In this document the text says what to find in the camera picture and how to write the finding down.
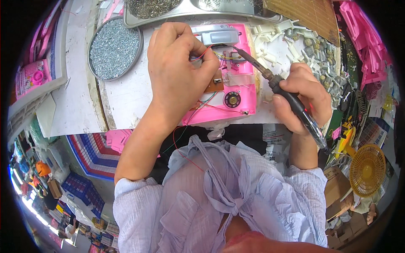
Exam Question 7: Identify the person's right hand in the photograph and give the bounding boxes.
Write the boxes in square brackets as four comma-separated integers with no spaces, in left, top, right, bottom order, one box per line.
[272,63,333,136]

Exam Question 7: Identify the person's left hand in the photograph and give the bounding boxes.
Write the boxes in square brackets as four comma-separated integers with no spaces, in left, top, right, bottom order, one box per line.
[147,22,221,124]

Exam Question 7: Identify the thin red and blue wires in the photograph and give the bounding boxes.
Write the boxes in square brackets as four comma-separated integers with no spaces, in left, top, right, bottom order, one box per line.
[189,44,215,62]

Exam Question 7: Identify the black handled soldering iron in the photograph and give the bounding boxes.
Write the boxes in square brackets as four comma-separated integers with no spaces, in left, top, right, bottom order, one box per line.
[232,47,328,150]

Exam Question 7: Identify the pile of small grey motors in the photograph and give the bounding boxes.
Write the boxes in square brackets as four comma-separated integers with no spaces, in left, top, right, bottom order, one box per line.
[285,28,349,109]

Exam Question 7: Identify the brown circuit board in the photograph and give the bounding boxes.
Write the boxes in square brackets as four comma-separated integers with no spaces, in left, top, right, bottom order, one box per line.
[204,70,225,94]

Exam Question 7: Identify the white printed bag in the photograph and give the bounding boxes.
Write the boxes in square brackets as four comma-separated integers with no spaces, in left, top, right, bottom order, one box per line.
[262,123,294,164]

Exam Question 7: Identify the grey plastic motor unit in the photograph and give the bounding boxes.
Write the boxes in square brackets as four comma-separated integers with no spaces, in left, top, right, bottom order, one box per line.
[190,24,241,47]

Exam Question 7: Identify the metal tray of small springs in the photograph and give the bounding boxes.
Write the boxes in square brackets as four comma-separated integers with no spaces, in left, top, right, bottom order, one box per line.
[123,0,284,29]

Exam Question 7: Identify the small round speaker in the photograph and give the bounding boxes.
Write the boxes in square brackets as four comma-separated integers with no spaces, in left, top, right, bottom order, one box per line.
[223,91,242,109]

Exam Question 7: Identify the round tray of silver screws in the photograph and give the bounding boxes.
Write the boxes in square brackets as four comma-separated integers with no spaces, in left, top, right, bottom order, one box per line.
[88,16,144,82]

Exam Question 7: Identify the clear plastic piece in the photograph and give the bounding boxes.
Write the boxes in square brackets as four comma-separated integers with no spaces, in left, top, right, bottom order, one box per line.
[222,71,255,88]

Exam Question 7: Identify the stack of printed packets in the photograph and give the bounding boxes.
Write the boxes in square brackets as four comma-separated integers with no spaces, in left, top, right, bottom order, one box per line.
[359,116,391,150]

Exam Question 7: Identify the pile of white plastic parts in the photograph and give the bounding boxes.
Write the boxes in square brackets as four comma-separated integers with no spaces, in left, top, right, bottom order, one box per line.
[251,19,320,80]

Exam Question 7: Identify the pink plastic toy housing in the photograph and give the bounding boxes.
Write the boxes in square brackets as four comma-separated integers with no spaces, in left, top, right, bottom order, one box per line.
[181,23,257,127]

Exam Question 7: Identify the clear plastic bag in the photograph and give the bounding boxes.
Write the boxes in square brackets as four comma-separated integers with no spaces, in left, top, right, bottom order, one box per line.
[207,122,228,141]

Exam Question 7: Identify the heap of pink plastic shells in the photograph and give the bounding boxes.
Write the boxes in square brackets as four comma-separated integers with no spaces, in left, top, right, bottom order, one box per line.
[338,0,393,91]

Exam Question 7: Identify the brown gridded board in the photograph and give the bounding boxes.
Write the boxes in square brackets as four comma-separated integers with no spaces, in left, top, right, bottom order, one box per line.
[263,0,341,48]

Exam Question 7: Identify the yellow fan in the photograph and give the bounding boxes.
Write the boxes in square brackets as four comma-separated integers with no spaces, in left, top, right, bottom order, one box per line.
[335,126,396,198]

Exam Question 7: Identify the pink plastic parts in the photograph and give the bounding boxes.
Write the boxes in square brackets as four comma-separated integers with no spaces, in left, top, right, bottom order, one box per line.
[105,129,134,154]

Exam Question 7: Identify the pile of cardboard boxes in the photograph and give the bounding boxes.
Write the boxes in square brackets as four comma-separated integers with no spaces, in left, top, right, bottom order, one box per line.
[323,166,380,250]

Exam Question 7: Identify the person's body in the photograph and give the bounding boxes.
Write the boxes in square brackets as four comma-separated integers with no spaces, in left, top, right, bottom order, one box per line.
[113,134,340,253]

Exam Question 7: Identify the pink toy box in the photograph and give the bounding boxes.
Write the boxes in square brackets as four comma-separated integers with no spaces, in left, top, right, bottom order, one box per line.
[15,59,53,99]

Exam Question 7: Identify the white plastic crate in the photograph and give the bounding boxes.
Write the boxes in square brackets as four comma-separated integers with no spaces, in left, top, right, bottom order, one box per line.
[7,0,74,140]

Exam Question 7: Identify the blue plastic crate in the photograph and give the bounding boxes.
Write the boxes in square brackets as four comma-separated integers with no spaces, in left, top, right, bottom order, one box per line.
[61,172,105,219]

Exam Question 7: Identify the long red wire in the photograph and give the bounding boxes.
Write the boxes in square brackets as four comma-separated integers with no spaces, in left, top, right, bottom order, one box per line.
[172,125,205,173]

